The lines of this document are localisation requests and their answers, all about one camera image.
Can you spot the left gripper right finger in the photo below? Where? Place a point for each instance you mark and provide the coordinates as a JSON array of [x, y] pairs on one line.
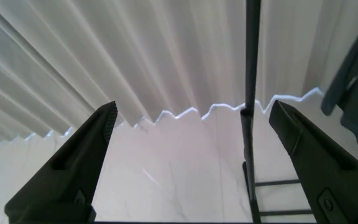
[[331, 186]]

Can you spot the white curtain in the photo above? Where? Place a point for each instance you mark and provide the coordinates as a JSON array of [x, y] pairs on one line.
[[135, 56]]

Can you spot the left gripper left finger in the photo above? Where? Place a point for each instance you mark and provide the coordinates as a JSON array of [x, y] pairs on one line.
[[67, 180]]

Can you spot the black clothes rack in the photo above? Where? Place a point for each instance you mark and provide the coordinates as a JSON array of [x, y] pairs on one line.
[[251, 93]]

